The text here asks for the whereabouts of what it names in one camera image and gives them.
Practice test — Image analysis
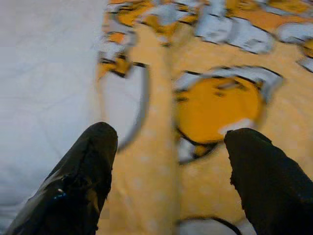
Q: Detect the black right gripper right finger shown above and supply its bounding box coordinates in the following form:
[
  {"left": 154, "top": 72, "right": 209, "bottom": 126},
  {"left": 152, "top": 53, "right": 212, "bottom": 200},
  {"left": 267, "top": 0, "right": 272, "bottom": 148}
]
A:
[{"left": 224, "top": 127, "right": 313, "bottom": 235}]

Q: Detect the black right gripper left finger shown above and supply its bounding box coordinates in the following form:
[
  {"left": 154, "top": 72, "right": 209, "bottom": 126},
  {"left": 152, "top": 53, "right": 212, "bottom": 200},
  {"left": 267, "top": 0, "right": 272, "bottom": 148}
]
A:
[{"left": 4, "top": 121, "right": 118, "bottom": 235}]

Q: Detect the yellow cartoon egg print comforter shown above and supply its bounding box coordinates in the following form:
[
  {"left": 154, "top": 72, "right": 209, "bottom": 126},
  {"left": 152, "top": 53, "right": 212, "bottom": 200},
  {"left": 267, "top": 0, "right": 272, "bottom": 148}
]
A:
[{"left": 94, "top": 0, "right": 313, "bottom": 235}]

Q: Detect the white quilted mattress sheet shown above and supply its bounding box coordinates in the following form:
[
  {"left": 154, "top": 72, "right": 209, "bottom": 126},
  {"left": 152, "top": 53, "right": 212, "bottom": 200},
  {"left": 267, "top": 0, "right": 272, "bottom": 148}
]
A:
[{"left": 0, "top": 0, "right": 147, "bottom": 231}]

